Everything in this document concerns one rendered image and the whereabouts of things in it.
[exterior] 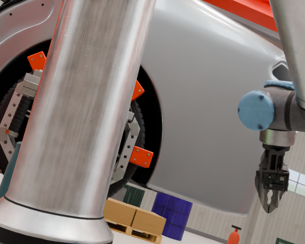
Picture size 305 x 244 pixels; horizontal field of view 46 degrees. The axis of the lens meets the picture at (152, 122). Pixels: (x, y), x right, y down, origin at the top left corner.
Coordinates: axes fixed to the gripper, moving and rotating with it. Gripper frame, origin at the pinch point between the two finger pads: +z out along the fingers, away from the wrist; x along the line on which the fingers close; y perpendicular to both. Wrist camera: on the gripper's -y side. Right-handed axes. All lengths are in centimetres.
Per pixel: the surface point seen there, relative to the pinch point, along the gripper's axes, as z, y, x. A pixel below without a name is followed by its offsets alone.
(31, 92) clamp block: -27, -12, -82
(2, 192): 9, -4, -91
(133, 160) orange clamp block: 5, -38, -52
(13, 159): -1, -10, -90
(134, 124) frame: -10, -44, -53
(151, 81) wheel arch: -25, -64, -51
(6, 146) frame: -2, -20, -99
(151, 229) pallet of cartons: 252, -394, -127
